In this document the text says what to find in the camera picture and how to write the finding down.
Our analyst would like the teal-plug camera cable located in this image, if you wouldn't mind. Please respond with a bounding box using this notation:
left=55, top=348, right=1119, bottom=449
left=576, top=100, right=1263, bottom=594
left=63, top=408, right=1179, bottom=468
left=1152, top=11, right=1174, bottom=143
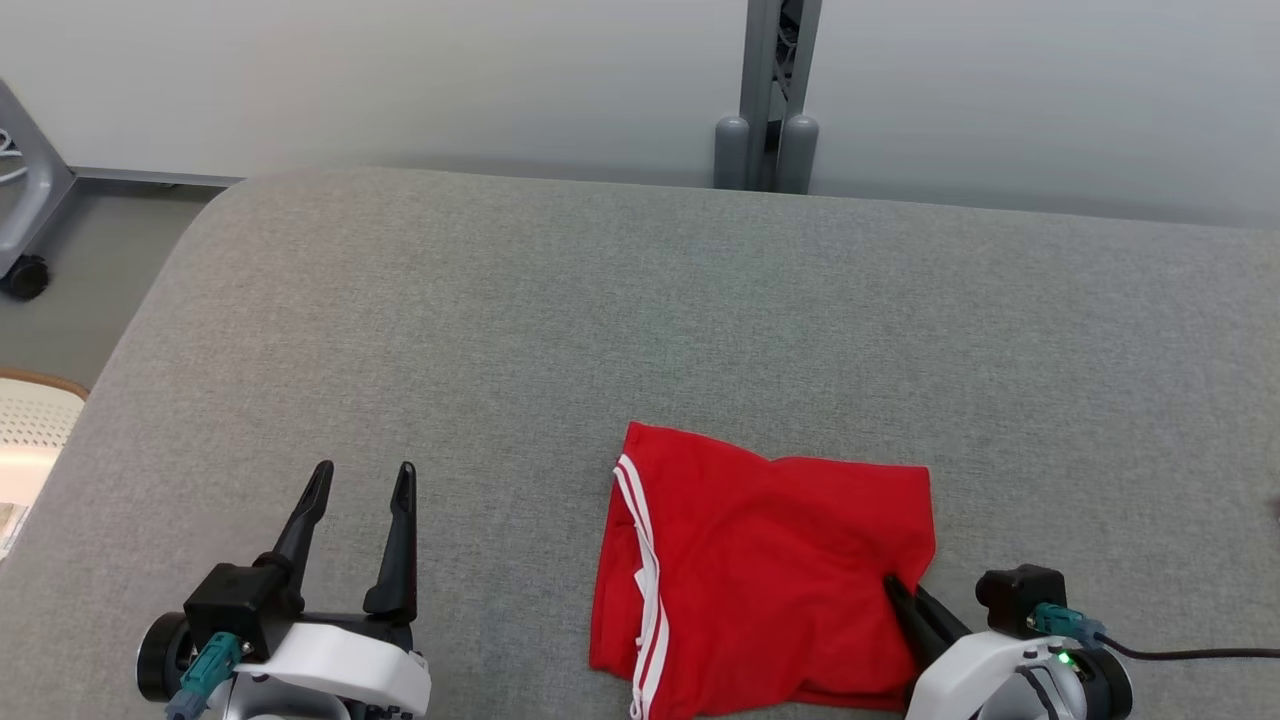
left=165, top=632, right=246, bottom=720
left=1030, top=602, right=1280, bottom=663

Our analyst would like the red jersey with white trim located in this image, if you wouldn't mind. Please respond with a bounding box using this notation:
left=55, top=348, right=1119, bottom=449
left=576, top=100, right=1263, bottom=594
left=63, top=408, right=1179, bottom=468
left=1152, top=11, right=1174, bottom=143
left=588, top=421, right=938, bottom=720

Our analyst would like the beige perforated laundry basket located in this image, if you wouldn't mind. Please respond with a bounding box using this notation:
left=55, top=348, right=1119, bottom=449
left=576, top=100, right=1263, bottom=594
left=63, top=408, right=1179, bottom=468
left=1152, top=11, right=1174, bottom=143
left=0, top=367, right=91, bottom=563

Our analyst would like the grey metal post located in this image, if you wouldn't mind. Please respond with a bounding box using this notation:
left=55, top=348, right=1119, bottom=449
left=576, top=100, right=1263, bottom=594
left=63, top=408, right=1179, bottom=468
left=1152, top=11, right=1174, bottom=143
left=740, top=0, right=823, bottom=191

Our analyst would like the left teal-plug camera cable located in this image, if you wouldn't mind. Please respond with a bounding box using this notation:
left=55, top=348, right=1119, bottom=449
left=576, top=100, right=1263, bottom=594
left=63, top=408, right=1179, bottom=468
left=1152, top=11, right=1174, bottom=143
left=165, top=632, right=246, bottom=720

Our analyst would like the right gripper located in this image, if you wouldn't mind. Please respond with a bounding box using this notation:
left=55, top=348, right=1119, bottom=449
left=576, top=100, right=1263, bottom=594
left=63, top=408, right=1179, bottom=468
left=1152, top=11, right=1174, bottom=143
left=883, top=575, right=1077, bottom=720

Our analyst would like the grey cylinder foot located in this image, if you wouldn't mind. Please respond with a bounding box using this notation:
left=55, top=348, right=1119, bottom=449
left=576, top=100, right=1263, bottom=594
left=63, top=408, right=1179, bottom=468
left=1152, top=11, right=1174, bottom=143
left=713, top=116, right=751, bottom=191
left=778, top=114, right=821, bottom=195

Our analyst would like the grey wheeled stand base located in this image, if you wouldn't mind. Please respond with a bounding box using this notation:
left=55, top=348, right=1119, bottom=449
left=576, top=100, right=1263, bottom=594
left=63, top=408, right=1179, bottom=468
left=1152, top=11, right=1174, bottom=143
left=0, top=78, right=78, bottom=281

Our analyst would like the right teal-plug camera cable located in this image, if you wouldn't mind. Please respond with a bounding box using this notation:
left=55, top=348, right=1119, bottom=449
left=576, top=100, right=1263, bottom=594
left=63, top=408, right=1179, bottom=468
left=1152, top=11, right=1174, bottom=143
left=1030, top=602, right=1280, bottom=663

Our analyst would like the black caster wheel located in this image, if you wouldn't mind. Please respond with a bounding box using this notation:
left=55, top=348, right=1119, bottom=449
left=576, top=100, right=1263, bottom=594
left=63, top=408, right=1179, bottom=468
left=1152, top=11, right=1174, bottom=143
left=3, top=254, right=51, bottom=302

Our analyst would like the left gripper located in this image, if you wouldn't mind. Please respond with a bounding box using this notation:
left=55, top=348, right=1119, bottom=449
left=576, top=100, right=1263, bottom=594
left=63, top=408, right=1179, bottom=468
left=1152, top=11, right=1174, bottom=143
left=238, top=460, right=432, bottom=720

